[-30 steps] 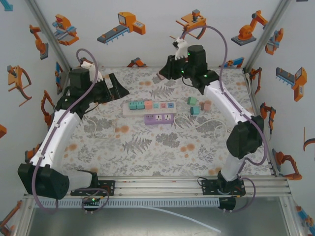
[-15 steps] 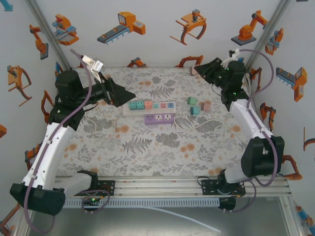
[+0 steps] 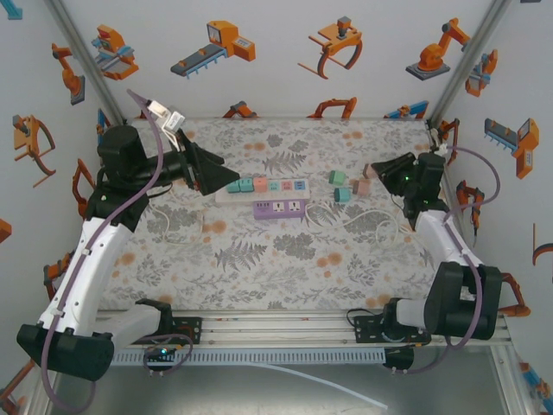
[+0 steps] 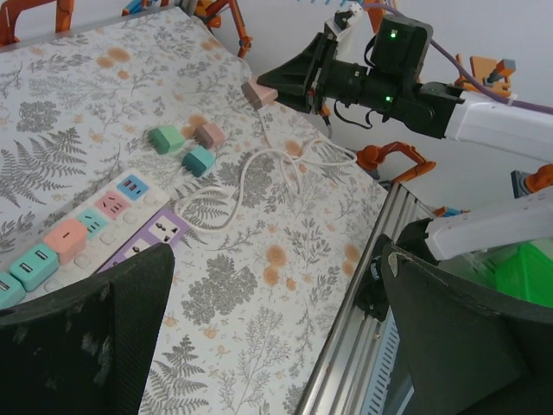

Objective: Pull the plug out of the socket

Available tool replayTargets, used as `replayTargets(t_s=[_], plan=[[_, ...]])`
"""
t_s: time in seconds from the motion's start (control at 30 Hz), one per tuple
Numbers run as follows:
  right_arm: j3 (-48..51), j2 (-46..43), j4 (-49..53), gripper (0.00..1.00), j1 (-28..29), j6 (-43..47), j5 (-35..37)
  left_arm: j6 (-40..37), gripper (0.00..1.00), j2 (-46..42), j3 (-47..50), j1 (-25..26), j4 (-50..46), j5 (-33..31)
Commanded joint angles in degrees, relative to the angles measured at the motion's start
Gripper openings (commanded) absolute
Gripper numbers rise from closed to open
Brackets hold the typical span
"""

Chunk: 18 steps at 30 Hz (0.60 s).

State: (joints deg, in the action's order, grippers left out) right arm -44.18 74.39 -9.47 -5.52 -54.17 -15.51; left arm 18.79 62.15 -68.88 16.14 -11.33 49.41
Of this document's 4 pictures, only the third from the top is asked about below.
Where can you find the purple power strip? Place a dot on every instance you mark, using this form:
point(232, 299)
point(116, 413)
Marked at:
point(263, 212)

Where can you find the salmon orange plug adapter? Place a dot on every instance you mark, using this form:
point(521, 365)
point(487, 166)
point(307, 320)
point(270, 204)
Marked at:
point(259, 184)

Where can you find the small electronics board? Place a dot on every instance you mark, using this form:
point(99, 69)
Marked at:
point(160, 356)

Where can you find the white power strip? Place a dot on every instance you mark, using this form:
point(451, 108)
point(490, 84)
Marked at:
point(285, 194)

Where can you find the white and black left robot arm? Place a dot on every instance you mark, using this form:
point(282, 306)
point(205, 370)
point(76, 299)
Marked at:
point(106, 250)

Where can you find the pale pink plug adapter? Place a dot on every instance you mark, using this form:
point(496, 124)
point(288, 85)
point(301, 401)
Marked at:
point(362, 187)
point(368, 171)

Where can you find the floral patterned table mat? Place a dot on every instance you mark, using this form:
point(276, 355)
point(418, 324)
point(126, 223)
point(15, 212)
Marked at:
point(259, 276)

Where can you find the aluminium frame rail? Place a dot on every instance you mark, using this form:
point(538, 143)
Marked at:
point(276, 328)

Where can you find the aluminium frame post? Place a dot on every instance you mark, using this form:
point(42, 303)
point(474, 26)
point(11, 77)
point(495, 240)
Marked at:
point(88, 65)
point(467, 65)

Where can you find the mint green plug adapter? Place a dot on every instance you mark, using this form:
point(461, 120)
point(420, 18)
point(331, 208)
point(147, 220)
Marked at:
point(338, 177)

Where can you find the teal plug adapter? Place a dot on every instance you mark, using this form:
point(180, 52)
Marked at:
point(342, 195)
point(246, 185)
point(234, 187)

